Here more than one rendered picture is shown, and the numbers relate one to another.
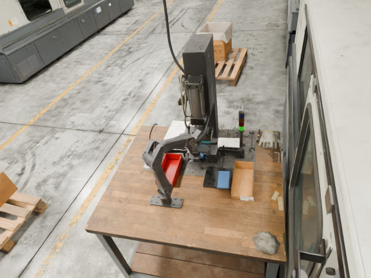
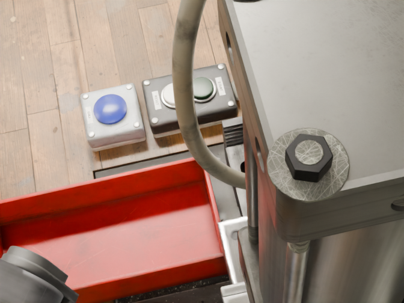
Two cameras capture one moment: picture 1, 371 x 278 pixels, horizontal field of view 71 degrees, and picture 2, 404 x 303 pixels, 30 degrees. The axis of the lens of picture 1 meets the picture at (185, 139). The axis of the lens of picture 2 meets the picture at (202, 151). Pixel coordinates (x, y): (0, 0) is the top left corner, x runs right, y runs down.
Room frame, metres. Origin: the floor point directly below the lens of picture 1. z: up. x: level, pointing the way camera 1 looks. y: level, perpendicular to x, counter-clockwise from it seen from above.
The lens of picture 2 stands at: (1.20, -0.19, 1.70)
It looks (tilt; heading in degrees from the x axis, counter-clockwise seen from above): 62 degrees down; 66
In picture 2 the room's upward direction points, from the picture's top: 9 degrees counter-clockwise
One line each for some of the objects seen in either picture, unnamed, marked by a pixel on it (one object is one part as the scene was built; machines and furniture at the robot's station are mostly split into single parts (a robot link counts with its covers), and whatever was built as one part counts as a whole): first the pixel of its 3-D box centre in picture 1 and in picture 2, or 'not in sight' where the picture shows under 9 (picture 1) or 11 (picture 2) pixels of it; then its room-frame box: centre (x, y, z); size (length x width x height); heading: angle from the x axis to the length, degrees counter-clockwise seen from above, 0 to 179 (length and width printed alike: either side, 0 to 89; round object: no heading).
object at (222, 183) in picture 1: (223, 178); not in sight; (1.05, -0.19, 0.93); 0.15 x 0.07 x 0.03; 163
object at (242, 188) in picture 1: (243, 180); not in sight; (1.02, -0.31, 0.93); 0.25 x 0.13 x 0.08; 161
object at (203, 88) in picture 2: not in sight; (201, 91); (1.40, 0.24, 0.93); 0.03 x 0.03 x 0.02
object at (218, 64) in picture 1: (215, 64); not in sight; (4.48, -0.77, 0.07); 1.20 x 1.00 x 0.14; 154
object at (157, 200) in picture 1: (165, 197); not in sight; (0.98, 0.18, 0.94); 0.20 x 0.07 x 0.08; 71
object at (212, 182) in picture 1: (218, 177); not in sight; (1.09, -0.16, 0.91); 0.17 x 0.16 x 0.02; 71
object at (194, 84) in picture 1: (195, 101); (340, 205); (1.31, -0.10, 1.37); 0.11 x 0.09 x 0.30; 71
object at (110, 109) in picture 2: not in sight; (110, 111); (1.30, 0.28, 0.93); 0.04 x 0.04 x 0.02
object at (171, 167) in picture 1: (169, 169); (106, 238); (1.22, 0.14, 0.93); 0.25 x 0.12 x 0.06; 161
